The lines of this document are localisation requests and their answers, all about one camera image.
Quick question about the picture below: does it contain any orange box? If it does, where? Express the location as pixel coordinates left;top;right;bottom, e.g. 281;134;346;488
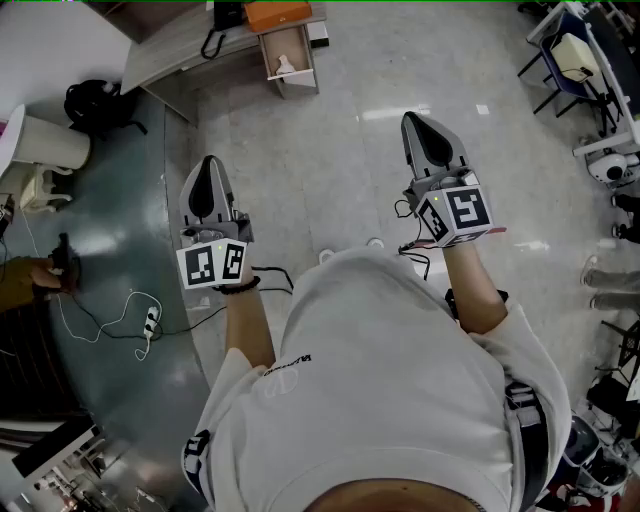
243;1;312;34

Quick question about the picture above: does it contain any wooden desk drawer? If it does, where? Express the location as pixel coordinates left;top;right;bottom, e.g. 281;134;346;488
258;23;318;92

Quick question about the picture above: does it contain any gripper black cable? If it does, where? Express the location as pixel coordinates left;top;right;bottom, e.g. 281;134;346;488
248;264;296;295
394;198;434;282

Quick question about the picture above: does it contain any grey wooden desk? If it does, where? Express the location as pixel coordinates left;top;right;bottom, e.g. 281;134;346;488
120;0;331;126

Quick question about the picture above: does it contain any beige box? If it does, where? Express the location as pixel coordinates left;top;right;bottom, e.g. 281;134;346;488
549;32;601;82

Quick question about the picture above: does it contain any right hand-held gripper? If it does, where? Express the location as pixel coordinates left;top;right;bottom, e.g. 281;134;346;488
401;111;496;249

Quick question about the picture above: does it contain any white power strip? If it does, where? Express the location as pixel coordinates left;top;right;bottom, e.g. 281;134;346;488
143;305;163;338

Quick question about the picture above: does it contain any black harness strap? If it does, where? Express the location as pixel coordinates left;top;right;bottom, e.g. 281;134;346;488
503;380;552;512

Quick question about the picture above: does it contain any black bead bracelet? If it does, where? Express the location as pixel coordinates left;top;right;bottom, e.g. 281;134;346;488
211;275;263;296

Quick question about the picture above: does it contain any black corded telephone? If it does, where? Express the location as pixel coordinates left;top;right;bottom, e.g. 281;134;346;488
200;0;247;60

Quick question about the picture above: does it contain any person's left forearm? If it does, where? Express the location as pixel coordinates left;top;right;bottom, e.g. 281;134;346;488
214;279;277;370

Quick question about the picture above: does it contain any white round device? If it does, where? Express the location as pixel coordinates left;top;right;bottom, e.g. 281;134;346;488
584;149;640;189

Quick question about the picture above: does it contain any black backpack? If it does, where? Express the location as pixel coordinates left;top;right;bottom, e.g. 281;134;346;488
63;78;149;142

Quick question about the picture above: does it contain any person's right forearm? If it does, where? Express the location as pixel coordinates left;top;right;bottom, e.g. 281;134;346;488
442;243;509;334

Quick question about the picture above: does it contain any white office desk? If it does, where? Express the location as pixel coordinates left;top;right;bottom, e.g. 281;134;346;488
524;0;640;157

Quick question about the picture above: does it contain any white floor cable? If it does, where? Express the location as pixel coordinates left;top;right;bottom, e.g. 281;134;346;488
56;288;163;363

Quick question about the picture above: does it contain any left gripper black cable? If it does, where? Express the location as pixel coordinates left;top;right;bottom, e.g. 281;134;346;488
248;264;296;295

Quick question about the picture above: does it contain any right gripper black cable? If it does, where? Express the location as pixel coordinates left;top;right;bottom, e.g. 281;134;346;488
394;198;434;282

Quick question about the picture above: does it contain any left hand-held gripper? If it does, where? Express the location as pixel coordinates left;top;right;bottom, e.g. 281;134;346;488
175;155;256;291

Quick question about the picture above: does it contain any person's white shirt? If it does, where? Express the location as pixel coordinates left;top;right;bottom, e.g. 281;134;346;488
180;248;572;512

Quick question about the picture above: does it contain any black floor cable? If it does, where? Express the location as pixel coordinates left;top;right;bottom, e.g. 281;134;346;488
58;292;227;337

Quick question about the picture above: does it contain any black hand-held device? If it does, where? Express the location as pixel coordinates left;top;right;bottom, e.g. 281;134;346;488
48;232;82;295

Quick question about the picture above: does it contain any blue metal chair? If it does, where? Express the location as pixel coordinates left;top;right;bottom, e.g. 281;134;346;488
516;9;622;137

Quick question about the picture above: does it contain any white ribbed cylinder bin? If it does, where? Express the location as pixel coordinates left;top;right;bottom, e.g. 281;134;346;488
12;113;93;171

